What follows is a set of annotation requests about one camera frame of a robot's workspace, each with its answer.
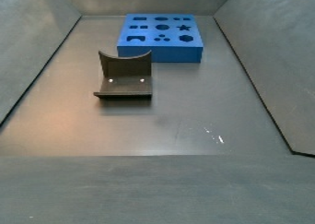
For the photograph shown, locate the black curved holder stand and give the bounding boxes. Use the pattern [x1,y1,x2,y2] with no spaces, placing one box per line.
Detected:
[94,52,153,99]

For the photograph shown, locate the blue shape sorter block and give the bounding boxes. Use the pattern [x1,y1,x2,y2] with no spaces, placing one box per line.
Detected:
[118,14,203,63]

